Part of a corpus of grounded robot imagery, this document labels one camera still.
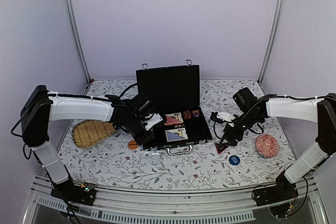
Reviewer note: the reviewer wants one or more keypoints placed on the left aluminium frame post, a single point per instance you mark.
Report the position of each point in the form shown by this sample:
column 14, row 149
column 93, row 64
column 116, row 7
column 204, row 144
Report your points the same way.
column 76, row 38

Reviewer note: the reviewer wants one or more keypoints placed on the front aluminium rail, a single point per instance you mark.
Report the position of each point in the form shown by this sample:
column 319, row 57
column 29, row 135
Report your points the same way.
column 121, row 205

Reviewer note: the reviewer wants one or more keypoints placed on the clear plastic round lid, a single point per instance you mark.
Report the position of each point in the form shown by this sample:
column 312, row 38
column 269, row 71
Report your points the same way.
column 155, row 159

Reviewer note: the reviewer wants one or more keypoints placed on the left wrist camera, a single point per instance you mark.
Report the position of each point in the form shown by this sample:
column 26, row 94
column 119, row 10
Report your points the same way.
column 154, row 120

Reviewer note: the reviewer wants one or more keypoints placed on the right aluminium frame post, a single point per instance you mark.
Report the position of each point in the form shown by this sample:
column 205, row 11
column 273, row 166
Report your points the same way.
column 271, row 41

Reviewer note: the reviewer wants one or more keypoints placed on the purple poker chip stack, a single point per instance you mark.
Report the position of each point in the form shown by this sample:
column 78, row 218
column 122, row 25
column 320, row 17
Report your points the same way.
column 195, row 113

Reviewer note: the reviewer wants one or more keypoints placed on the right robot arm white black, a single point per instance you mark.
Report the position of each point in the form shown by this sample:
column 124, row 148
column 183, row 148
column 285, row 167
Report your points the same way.
column 317, row 109

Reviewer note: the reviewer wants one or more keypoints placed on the floral table cloth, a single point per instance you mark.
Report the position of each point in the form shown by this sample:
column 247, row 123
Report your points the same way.
column 112, row 163

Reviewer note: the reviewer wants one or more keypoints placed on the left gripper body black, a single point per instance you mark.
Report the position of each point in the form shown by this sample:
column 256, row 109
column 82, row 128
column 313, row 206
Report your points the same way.
column 132, row 128

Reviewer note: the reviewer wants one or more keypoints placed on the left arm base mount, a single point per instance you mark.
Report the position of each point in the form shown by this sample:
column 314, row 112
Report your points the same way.
column 84, row 194

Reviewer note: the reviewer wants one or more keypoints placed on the red playing card deck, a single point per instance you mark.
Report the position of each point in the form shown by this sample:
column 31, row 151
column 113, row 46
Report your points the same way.
column 173, row 119

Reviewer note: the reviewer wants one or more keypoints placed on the blue round dealer button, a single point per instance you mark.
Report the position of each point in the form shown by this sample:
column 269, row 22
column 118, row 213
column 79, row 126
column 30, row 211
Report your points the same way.
column 234, row 160

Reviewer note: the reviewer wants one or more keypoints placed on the black poker set case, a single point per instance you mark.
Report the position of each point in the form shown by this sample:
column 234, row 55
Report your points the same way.
column 172, row 90

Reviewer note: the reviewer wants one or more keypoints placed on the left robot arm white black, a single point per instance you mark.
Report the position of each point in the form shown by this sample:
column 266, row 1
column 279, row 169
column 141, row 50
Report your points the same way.
column 44, row 106

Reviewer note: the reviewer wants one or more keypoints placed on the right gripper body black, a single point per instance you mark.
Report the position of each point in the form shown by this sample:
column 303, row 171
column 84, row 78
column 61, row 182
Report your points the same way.
column 249, row 121

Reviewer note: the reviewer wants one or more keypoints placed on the aluminium frame post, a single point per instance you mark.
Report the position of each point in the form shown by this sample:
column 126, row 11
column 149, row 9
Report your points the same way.
column 271, row 41
column 76, row 38

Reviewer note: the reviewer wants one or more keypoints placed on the woven bamboo tray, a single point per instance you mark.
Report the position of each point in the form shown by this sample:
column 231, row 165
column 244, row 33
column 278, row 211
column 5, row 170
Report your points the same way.
column 90, row 132

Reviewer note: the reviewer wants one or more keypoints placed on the red patterned bowl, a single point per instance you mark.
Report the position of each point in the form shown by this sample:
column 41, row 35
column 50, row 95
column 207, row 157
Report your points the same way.
column 267, row 146

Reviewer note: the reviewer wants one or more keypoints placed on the black triangular all-in button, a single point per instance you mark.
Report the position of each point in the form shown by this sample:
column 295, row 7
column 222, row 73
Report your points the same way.
column 220, row 148

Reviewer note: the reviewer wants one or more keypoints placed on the orange round dealer button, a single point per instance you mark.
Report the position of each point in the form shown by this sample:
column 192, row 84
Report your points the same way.
column 132, row 145

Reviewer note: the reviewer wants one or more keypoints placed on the blue playing card deck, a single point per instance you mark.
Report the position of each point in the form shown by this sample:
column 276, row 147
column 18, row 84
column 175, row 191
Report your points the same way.
column 174, row 135

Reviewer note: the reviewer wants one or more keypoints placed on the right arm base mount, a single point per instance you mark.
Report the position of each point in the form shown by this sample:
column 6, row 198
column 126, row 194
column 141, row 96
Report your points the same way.
column 280, row 198

